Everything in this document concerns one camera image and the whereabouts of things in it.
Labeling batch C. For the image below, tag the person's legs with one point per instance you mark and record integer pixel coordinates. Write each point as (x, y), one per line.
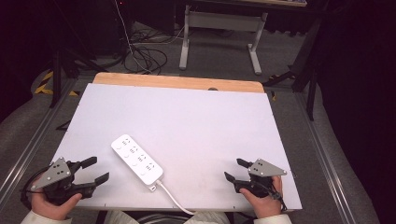
(124, 217)

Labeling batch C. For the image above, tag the aluminium rail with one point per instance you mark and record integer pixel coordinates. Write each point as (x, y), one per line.
(323, 161)
(34, 137)

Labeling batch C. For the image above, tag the black metal stand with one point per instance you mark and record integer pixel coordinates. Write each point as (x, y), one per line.
(306, 62)
(56, 77)

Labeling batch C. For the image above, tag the dark curtain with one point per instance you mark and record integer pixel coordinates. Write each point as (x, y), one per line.
(358, 93)

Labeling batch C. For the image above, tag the white board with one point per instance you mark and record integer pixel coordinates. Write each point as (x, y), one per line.
(186, 130)

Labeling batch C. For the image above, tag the yellow black floor tape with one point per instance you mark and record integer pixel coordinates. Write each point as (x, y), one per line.
(46, 84)

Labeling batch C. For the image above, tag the white metal desk frame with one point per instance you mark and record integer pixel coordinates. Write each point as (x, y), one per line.
(221, 20)

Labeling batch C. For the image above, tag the person's left hand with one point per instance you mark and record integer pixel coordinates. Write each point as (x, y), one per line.
(53, 210)

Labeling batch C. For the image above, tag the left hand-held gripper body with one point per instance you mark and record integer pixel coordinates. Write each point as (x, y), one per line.
(51, 175)

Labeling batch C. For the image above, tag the white power strip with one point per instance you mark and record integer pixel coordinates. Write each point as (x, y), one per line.
(137, 158)

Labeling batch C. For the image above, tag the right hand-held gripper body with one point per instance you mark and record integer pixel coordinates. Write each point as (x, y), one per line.
(264, 169)

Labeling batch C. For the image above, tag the person's right hand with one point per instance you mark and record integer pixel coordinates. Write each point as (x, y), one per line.
(266, 205)

